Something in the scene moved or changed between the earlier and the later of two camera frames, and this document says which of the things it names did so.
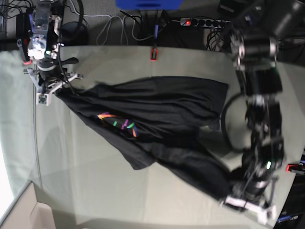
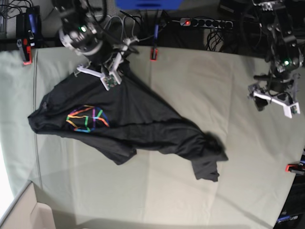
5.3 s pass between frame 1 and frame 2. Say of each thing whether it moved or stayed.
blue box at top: stayed
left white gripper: moved
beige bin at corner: stayed
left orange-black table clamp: stayed
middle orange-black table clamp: stayed
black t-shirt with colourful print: moved
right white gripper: moved
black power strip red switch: stayed
